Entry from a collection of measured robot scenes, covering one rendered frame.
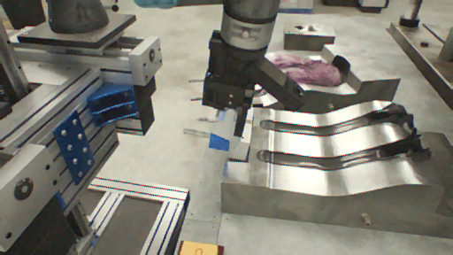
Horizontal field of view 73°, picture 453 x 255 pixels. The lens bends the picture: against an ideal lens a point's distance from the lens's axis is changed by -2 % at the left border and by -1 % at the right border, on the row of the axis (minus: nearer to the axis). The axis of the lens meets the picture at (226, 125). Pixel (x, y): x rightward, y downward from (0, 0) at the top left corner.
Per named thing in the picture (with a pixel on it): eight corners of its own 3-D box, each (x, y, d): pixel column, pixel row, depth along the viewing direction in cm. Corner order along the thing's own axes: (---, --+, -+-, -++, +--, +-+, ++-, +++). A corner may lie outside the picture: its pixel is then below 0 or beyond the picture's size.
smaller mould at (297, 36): (283, 49, 129) (285, 33, 125) (283, 36, 141) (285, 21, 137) (332, 52, 126) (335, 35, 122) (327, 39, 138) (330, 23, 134)
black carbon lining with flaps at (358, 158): (255, 170, 62) (257, 133, 56) (259, 123, 75) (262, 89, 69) (437, 188, 58) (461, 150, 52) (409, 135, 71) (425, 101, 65)
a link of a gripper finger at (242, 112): (234, 126, 56) (241, 82, 51) (243, 127, 56) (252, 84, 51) (231, 140, 52) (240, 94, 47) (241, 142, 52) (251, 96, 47)
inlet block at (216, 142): (180, 148, 61) (180, 129, 57) (186, 130, 65) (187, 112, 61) (245, 160, 61) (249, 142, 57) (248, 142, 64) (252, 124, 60)
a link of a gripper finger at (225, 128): (208, 143, 58) (214, 100, 53) (238, 149, 58) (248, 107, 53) (204, 153, 56) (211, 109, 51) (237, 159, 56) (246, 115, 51)
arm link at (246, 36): (277, 4, 45) (275, 31, 39) (271, 33, 48) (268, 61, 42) (227, -4, 45) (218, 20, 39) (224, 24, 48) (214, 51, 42)
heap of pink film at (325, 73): (264, 98, 86) (265, 73, 81) (249, 70, 100) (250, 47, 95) (349, 91, 89) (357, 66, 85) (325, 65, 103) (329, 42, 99)
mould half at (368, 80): (224, 126, 85) (224, 91, 79) (212, 81, 106) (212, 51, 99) (388, 111, 92) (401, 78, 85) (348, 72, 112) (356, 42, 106)
